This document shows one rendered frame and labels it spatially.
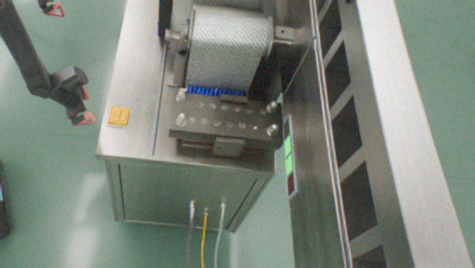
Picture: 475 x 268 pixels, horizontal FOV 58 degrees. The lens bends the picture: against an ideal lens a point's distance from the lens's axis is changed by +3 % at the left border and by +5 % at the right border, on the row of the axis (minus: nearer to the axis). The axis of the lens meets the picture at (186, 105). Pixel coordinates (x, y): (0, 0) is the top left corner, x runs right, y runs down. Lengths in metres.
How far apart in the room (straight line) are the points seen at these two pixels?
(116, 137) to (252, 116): 0.50
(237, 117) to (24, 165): 1.46
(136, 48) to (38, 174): 1.07
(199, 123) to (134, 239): 1.06
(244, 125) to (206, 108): 0.15
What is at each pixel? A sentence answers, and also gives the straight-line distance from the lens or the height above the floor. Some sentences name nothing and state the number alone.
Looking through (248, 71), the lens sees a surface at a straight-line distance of 1.44.
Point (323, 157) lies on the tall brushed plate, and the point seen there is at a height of 1.41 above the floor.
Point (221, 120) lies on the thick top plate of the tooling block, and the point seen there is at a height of 1.03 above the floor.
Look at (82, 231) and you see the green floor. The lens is 2.36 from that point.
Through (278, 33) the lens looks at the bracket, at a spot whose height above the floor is 1.29.
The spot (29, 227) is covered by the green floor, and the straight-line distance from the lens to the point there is 2.43.
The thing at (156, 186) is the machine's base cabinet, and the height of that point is 0.64.
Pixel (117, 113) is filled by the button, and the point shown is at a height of 0.92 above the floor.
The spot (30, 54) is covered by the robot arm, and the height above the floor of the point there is 1.40.
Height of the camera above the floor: 2.26
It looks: 57 degrees down
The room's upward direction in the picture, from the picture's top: 10 degrees clockwise
